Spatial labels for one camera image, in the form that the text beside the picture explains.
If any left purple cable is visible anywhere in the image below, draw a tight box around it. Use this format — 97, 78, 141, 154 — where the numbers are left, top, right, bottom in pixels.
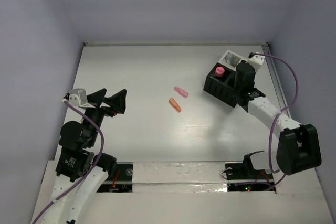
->
33, 102, 104, 224

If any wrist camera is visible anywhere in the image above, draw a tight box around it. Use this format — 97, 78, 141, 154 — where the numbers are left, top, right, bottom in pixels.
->
62, 88, 94, 108
247, 52, 265, 72

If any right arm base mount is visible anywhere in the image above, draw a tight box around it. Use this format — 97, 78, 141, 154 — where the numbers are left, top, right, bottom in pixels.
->
221, 151, 276, 193

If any black and white organizer box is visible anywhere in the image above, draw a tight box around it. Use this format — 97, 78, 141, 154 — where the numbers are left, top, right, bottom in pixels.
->
203, 50, 247, 108

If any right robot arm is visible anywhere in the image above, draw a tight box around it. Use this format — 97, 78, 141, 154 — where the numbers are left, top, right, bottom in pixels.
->
234, 62, 322, 175

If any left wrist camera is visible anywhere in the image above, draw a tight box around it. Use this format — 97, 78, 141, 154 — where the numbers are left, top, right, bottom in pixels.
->
62, 88, 94, 108

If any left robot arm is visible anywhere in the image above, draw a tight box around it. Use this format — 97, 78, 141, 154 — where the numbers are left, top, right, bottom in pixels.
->
32, 88, 127, 223

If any orange highlighter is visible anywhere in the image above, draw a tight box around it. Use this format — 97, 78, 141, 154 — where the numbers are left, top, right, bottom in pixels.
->
169, 98, 182, 113

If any pink capped highlighter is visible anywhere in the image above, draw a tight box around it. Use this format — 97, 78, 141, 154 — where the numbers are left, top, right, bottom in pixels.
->
214, 66, 225, 78

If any blue highlighter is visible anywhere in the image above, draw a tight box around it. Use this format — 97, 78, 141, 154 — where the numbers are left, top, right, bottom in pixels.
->
225, 54, 234, 66

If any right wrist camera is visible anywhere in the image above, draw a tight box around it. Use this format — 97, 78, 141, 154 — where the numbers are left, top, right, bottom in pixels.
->
247, 52, 265, 72

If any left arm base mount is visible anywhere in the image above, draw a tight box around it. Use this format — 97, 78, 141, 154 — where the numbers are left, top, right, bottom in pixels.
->
97, 163, 133, 193

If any white foam front board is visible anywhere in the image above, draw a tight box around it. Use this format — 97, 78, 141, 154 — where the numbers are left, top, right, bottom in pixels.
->
39, 162, 332, 223

